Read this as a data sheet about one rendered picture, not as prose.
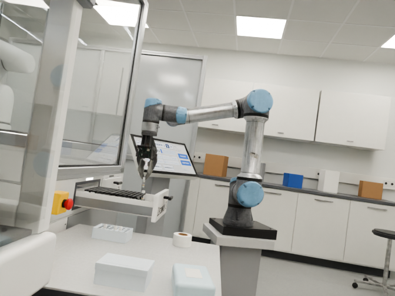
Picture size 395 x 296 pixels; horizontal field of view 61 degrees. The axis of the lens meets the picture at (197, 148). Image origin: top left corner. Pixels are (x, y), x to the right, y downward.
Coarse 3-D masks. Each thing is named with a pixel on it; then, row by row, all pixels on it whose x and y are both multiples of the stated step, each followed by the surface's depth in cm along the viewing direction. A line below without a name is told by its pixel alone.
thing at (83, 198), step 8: (80, 192) 136; (88, 192) 154; (80, 200) 136; (88, 200) 136; (96, 200) 135; (104, 200) 135; (112, 200) 135; (120, 200) 135; (128, 200) 135; (136, 200) 135; (152, 200) 158; (96, 208) 136; (104, 208) 135; (112, 208) 135; (120, 208) 135; (128, 208) 135; (136, 208) 134; (144, 208) 134; (152, 208) 134; (144, 216) 134
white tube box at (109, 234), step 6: (96, 228) 119; (102, 228) 121; (108, 228) 122; (126, 228) 126; (132, 228) 126; (96, 234) 119; (102, 234) 119; (108, 234) 119; (114, 234) 119; (120, 234) 119; (126, 234) 118; (108, 240) 119; (114, 240) 119; (120, 240) 118; (126, 240) 120
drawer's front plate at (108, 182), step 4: (104, 180) 166; (108, 180) 170; (112, 180) 177; (116, 180) 185; (120, 180) 193; (104, 184) 166; (108, 184) 171; (112, 184) 178; (116, 184) 186; (120, 184) 194; (112, 188) 179; (116, 188) 187
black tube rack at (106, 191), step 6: (90, 192) 141; (96, 192) 140; (102, 192) 140; (108, 192) 142; (114, 192) 144; (120, 192) 147; (126, 192) 149; (132, 192) 152; (138, 192) 156; (132, 198) 140
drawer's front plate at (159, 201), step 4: (160, 192) 143; (164, 192) 146; (168, 192) 160; (156, 196) 133; (160, 196) 137; (156, 200) 132; (160, 200) 139; (164, 200) 149; (156, 204) 132; (160, 204) 140; (164, 204) 151; (156, 208) 132; (164, 208) 153; (152, 212) 132; (156, 212) 132; (164, 212) 155; (152, 216) 132; (156, 216) 134; (160, 216) 145; (152, 220) 132; (156, 220) 135
